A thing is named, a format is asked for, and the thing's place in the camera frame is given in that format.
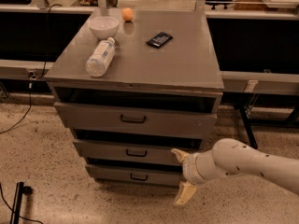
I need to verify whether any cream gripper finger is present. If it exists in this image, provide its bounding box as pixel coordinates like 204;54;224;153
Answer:
174;181;197;205
171;148;189;163

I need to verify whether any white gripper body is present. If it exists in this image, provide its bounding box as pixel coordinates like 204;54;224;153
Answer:
182;150;217;185

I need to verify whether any grey drawer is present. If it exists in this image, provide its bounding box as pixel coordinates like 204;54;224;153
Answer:
74;138;202;166
54;102;217;139
86;164;182;187

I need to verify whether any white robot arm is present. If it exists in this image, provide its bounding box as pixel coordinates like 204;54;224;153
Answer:
171;138;299;205

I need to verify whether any grey top drawer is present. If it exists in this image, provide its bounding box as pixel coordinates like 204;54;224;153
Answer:
54;102;217;139

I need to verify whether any grey bottom drawer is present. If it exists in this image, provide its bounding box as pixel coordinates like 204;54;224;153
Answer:
86;164;182;187

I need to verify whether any grey metal drawer cabinet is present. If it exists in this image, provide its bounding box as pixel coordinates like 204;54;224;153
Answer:
46;10;224;174

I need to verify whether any black table leg right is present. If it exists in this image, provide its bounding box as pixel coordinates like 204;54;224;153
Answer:
234;105;258;149

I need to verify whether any clear plastic water bottle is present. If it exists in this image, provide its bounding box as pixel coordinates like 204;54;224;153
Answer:
85;37;115;77

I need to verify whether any white bowl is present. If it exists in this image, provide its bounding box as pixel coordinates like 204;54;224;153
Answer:
88;16;120;40

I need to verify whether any orange fruit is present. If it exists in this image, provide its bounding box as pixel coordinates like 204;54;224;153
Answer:
121;7;134;22

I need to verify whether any black stand bottom left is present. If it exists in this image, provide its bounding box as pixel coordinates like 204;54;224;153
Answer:
0;182;44;224

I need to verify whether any grey counter rail right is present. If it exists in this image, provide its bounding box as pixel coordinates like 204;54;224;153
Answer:
221;71;299;96

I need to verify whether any grey counter rail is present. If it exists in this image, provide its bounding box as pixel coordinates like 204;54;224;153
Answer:
221;71;299;96
0;60;53;80

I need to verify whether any black cable on left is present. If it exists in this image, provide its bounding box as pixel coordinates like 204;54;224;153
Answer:
0;3;64;135

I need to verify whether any grey counter rail left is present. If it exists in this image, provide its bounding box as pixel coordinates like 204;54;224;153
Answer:
0;60;53;80

